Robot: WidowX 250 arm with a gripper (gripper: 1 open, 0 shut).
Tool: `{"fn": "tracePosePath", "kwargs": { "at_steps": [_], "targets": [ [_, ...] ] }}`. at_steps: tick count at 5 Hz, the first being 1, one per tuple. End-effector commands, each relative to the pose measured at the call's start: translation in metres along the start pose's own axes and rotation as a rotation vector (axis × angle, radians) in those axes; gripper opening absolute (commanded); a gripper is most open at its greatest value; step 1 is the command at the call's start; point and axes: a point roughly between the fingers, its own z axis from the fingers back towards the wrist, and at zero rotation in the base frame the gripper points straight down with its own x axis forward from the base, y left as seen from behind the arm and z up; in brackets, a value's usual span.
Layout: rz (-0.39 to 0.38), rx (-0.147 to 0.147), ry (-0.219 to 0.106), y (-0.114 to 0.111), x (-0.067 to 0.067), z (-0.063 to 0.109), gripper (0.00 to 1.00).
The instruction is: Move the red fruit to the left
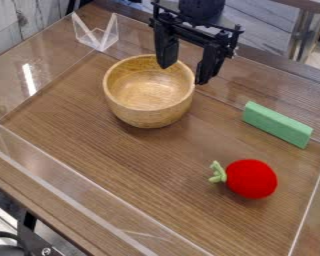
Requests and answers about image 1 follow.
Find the green rectangular block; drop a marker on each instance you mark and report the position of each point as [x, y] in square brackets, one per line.
[276, 124]

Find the clear acrylic front barrier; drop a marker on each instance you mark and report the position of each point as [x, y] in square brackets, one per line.
[98, 221]

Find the metal table leg background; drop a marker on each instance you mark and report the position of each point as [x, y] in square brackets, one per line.
[304, 36]

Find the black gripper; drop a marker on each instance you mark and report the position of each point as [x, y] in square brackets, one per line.
[198, 23]

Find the black table leg bracket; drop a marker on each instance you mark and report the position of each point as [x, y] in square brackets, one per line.
[35, 245]

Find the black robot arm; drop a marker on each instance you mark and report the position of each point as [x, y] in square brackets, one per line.
[196, 22]

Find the wooden bowl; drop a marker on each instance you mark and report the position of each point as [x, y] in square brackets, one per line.
[148, 97]

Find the red plush tomato fruit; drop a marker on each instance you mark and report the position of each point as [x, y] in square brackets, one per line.
[248, 177]

